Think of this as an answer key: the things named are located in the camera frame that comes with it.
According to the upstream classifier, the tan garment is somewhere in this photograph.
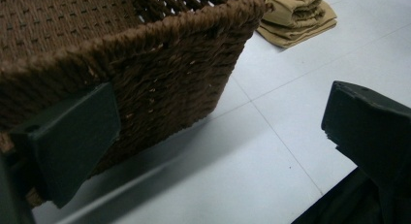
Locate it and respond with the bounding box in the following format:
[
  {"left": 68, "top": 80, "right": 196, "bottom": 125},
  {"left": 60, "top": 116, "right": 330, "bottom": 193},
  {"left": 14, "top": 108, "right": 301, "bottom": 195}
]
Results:
[{"left": 256, "top": 0, "right": 338, "bottom": 49}]

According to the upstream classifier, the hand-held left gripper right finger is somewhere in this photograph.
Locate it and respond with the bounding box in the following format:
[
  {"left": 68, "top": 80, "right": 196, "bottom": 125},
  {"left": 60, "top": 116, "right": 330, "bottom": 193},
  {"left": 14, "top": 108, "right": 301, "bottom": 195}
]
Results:
[{"left": 321, "top": 80, "right": 411, "bottom": 224}]

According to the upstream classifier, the brown woven basket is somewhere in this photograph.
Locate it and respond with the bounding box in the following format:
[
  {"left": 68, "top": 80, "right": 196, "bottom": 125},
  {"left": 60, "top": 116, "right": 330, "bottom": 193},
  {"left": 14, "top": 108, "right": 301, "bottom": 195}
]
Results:
[{"left": 0, "top": 0, "right": 274, "bottom": 208}]

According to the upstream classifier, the dark cloth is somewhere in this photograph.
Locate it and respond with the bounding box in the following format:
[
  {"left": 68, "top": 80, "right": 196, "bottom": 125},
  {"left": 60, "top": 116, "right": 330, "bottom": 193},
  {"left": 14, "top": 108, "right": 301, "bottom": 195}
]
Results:
[{"left": 291, "top": 167, "right": 386, "bottom": 224}]

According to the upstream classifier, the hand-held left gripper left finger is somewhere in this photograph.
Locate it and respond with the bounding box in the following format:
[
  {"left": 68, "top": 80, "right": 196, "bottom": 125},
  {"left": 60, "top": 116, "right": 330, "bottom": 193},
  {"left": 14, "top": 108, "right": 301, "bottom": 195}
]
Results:
[{"left": 8, "top": 82, "right": 122, "bottom": 208}]

